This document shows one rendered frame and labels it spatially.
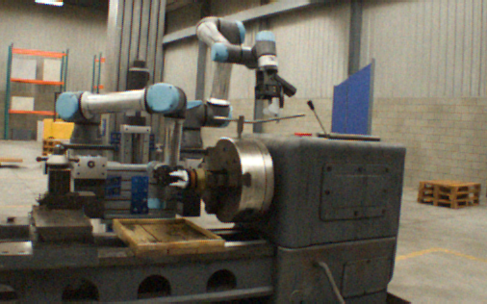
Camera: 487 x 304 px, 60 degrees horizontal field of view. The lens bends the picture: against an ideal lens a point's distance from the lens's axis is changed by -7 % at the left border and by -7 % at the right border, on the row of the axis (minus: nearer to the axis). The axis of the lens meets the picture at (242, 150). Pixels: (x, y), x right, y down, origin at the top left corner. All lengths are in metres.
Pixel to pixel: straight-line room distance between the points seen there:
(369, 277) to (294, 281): 0.36
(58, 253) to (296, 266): 0.83
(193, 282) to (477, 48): 11.41
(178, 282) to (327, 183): 0.63
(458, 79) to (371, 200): 10.87
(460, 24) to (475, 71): 1.35
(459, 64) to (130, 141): 11.05
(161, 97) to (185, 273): 0.68
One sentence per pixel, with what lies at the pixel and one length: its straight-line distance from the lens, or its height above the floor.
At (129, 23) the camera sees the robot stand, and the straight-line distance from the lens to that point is 2.35.
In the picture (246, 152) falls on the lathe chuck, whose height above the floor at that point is 1.19.
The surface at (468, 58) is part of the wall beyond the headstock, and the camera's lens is 12.55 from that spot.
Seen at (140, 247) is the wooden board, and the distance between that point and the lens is 1.43.
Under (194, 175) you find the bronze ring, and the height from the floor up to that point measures 1.10.
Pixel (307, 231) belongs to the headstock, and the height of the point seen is 0.93.
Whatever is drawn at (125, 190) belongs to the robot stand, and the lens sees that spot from 2.14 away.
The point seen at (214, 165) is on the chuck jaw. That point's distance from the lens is 1.68.
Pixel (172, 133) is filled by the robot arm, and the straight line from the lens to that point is 1.93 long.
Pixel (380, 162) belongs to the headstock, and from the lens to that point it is 1.85.
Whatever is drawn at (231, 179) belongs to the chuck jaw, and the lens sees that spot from 1.54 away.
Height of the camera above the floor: 1.28
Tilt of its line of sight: 3 degrees down
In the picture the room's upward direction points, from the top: 4 degrees clockwise
